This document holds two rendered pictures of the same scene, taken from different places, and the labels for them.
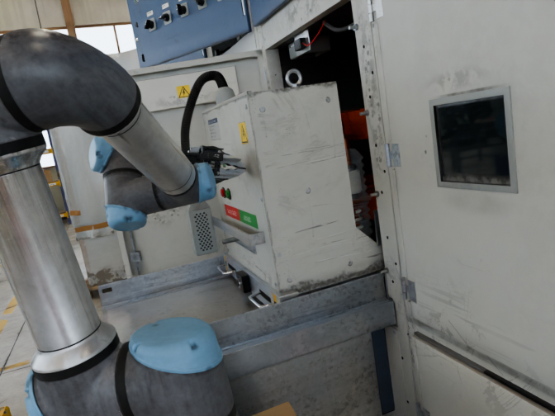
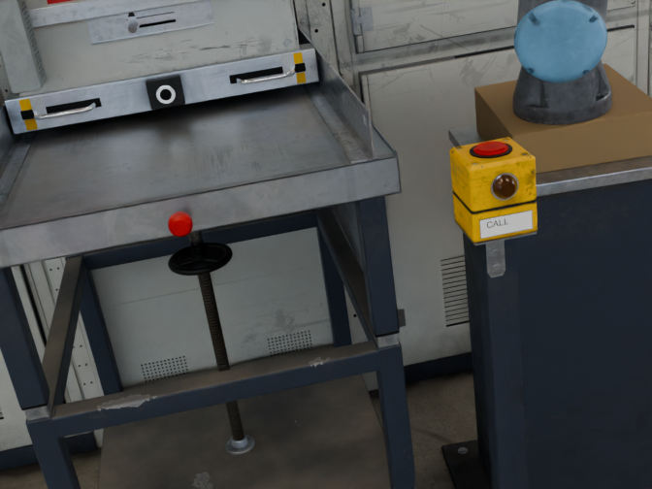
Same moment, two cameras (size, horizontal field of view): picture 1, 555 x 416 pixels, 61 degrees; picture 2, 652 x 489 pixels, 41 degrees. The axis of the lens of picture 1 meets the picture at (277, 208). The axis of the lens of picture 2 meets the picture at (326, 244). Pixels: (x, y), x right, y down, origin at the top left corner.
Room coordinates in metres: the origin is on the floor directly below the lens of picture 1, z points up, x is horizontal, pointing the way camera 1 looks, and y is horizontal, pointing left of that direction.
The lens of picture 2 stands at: (0.72, 1.54, 1.26)
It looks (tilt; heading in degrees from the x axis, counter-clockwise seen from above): 25 degrees down; 283
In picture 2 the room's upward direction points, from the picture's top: 8 degrees counter-clockwise
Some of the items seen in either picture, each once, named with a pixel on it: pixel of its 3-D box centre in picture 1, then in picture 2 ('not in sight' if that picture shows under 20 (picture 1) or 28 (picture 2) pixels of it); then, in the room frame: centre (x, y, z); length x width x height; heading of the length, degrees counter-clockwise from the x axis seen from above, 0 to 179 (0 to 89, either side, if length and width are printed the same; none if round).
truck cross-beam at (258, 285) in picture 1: (255, 278); (165, 87); (1.30, 0.09, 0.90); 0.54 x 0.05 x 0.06; 19
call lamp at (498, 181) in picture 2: not in sight; (505, 187); (0.72, 0.60, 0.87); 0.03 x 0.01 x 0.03; 19
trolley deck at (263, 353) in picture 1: (230, 312); (176, 142); (1.27, 0.18, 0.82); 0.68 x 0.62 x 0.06; 109
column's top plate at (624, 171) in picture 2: not in sight; (564, 147); (0.62, 0.12, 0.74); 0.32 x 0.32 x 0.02; 15
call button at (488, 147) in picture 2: not in sight; (491, 152); (0.73, 0.55, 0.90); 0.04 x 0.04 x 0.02
